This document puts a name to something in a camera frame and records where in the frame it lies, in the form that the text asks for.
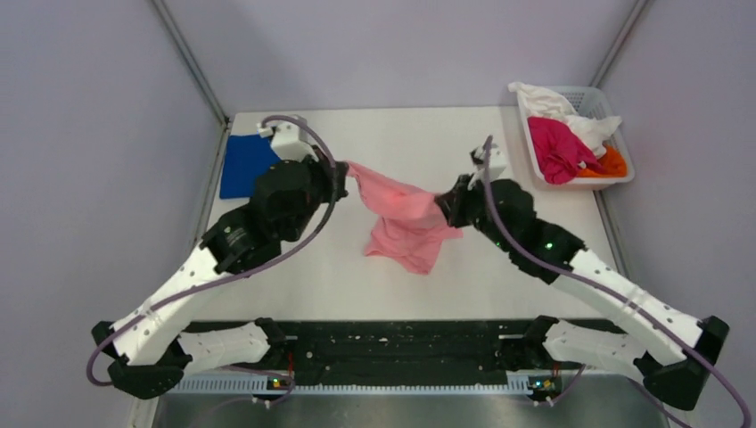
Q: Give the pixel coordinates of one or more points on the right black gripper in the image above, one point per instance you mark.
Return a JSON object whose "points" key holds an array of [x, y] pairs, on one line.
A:
{"points": [[455, 201]]}

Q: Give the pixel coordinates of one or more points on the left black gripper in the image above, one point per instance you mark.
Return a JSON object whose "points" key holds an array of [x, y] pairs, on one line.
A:
{"points": [[324, 168]]}

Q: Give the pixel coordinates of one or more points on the light pink t-shirt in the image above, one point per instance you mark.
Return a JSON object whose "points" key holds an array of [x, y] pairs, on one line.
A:
{"points": [[410, 228]]}

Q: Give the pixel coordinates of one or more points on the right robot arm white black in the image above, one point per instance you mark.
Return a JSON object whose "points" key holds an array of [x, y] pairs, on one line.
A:
{"points": [[654, 345]]}

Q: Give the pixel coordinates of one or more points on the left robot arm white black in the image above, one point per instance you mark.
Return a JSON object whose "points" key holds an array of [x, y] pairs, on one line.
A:
{"points": [[153, 348]]}

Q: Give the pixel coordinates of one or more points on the folded blue t-shirt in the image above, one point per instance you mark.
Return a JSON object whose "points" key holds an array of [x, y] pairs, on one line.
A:
{"points": [[247, 158]]}

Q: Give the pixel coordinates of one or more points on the magenta t-shirt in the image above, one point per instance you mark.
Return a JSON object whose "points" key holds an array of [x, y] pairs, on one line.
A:
{"points": [[560, 154]]}

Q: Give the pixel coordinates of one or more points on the white t-shirt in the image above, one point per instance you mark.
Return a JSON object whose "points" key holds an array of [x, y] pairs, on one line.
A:
{"points": [[567, 112]]}

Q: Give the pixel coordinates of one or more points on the orange t-shirt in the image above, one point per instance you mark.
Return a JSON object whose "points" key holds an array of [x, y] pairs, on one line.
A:
{"points": [[612, 165]]}

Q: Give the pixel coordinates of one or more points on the white plastic laundry basket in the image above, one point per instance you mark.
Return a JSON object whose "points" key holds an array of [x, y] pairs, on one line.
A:
{"points": [[587, 184]]}

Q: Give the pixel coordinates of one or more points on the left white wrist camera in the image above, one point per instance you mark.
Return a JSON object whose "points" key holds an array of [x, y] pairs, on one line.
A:
{"points": [[287, 141]]}

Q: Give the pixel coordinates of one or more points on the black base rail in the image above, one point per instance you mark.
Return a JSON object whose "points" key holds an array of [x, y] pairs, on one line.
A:
{"points": [[406, 353]]}

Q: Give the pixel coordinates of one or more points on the grey slotted cable duct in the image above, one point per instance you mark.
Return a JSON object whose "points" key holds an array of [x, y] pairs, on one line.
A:
{"points": [[219, 383]]}

